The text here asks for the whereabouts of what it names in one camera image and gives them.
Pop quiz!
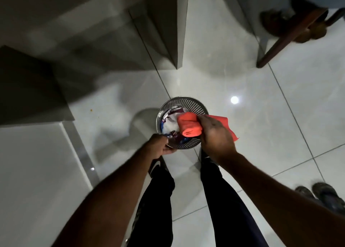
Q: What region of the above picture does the person's left forearm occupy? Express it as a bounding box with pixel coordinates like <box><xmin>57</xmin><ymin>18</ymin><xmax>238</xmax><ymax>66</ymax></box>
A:
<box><xmin>51</xmin><ymin>146</ymin><xmax>162</xmax><ymax>247</ymax></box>

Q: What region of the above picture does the orange cloth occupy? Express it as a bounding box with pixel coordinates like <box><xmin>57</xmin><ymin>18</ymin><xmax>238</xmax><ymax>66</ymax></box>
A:
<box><xmin>177</xmin><ymin>112</ymin><xmax>239</xmax><ymax>142</ymax></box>

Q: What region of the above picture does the person's right trouser leg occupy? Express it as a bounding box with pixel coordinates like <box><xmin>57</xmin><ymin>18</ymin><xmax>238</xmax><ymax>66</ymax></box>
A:
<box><xmin>200</xmin><ymin>158</ymin><xmax>270</xmax><ymax>247</ymax></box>

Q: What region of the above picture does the person's black shoe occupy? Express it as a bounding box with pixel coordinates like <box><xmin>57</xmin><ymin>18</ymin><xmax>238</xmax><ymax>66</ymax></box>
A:
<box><xmin>148</xmin><ymin>156</ymin><xmax>170</xmax><ymax>178</ymax></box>
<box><xmin>200</xmin><ymin>148</ymin><xmax>216</xmax><ymax>166</ymax></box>

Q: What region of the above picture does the person's left trouser leg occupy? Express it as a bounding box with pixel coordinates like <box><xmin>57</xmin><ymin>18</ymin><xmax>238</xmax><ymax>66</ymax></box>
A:
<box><xmin>126</xmin><ymin>164</ymin><xmax>176</xmax><ymax>247</ymax></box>

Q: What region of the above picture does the person's right hand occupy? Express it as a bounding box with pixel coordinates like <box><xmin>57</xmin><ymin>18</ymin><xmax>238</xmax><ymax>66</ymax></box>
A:
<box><xmin>197</xmin><ymin>115</ymin><xmax>238</xmax><ymax>161</ymax></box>

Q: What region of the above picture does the metal mesh waste bin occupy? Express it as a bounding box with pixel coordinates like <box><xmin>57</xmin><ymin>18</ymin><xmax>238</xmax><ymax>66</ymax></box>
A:
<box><xmin>156</xmin><ymin>96</ymin><xmax>209</xmax><ymax>150</ymax></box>

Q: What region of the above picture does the white counter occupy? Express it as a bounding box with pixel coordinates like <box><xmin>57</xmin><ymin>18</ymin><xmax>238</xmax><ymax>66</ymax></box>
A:
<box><xmin>0</xmin><ymin>121</ymin><xmax>101</xmax><ymax>247</ymax></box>

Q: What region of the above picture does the person's left black shoe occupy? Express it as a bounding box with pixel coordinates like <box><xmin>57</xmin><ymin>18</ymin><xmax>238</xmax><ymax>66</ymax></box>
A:
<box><xmin>148</xmin><ymin>156</ymin><xmax>170</xmax><ymax>178</ymax></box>

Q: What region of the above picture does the dark grey shoe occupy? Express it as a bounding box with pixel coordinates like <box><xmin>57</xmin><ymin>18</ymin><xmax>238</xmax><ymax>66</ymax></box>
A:
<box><xmin>295</xmin><ymin>186</ymin><xmax>322</xmax><ymax>205</ymax></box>
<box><xmin>312</xmin><ymin>182</ymin><xmax>345</xmax><ymax>215</ymax></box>

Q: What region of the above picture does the brown wooden chair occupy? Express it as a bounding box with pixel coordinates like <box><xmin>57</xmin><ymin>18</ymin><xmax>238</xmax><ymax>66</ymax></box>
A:
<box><xmin>256</xmin><ymin>7</ymin><xmax>345</xmax><ymax>69</ymax></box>

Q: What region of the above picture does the brown sandal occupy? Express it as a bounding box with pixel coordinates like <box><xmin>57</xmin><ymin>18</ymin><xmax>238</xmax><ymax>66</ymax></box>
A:
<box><xmin>294</xmin><ymin>21</ymin><xmax>328</xmax><ymax>44</ymax></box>
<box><xmin>259</xmin><ymin>9</ymin><xmax>293</xmax><ymax>37</ymax></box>

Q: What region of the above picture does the person's right black shoe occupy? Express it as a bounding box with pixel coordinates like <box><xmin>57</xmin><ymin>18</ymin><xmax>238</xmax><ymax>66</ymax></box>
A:
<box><xmin>200</xmin><ymin>148</ymin><xmax>216</xmax><ymax>166</ymax></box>

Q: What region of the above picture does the white cabinet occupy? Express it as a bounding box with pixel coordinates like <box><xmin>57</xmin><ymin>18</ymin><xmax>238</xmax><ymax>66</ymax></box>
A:
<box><xmin>129</xmin><ymin>0</ymin><xmax>190</xmax><ymax>70</ymax></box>

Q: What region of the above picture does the purple wrapper waste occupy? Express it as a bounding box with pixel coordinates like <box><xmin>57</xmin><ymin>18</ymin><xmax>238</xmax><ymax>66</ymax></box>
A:
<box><xmin>167</xmin><ymin>130</ymin><xmax>186</xmax><ymax>145</ymax></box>

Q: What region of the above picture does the person's right forearm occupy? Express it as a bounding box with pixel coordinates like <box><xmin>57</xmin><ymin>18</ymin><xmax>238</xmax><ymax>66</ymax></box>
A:
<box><xmin>214</xmin><ymin>151</ymin><xmax>345</xmax><ymax>247</ymax></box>

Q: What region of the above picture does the crumpled white paper waste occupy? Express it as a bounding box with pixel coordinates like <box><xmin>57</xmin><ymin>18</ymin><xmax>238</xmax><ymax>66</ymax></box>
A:
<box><xmin>162</xmin><ymin>112</ymin><xmax>185</xmax><ymax>135</ymax></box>

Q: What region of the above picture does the person's trouser leg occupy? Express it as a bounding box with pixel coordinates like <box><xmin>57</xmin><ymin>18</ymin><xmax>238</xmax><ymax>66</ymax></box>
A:
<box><xmin>126</xmin><ymin>164</ymin><xmax>176</xmax><ymax>247</ymax></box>
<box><xmin>200</xmin><ymin>158</ymin><xmax>270</xmax><ymax>247</ymax></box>

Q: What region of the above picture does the person's left hand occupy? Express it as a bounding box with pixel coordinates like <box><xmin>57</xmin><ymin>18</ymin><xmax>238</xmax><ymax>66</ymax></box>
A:
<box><xmin>146</xmin><ymin>134</ymin><xmax>177</xmax><ymax>160</ymax></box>

